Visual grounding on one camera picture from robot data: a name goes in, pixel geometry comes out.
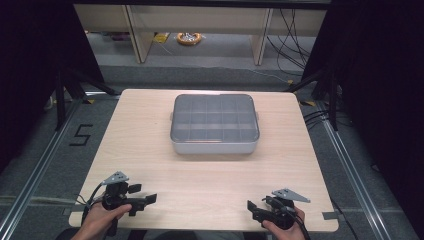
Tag hanging black cables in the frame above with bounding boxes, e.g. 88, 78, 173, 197
265, 8, 318, 78

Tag black curtain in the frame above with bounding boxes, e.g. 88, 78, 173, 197
0, 0, 105, 176
301, 0, 424, 240

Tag aluminium floor rail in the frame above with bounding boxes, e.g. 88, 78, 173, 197
0, 98, 83, 240
318, 101, 393, 240

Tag person's right hand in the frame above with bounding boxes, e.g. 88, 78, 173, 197
261, 206, 307, 240

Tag grey compartment storage box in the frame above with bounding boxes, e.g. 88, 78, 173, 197
169, 93, 261, 144

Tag black metal stand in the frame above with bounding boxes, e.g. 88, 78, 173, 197
285, 65, 340, 132
53, 64, 118, 132

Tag yellow flat object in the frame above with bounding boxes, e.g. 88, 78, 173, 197
153, 32, 171, 44

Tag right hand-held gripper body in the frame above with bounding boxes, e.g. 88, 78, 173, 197
261, 188, 312, 231

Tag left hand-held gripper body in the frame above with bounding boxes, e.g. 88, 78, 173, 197
100, 171, 148, 218

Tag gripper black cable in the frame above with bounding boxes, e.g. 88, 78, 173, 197
79, 181, 108, 218
264, 195, 312, 240

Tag person's left hand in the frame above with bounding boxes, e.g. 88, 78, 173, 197
80, 201, 133, 238

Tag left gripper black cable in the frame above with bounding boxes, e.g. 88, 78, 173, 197
79, 181, 108, 218

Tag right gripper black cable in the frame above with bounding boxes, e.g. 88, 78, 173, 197
264, 195, 312, 240

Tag orange ring-shaped object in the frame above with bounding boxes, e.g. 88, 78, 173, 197
175, 31, 203, 47

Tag black floor cables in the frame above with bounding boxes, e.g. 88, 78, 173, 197
302, 108, 334, 131

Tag white compartment storage box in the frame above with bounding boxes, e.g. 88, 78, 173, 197
170, 111, 260, 155

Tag beige wooden cabinet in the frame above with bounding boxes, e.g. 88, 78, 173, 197
73, 4, 328, 66

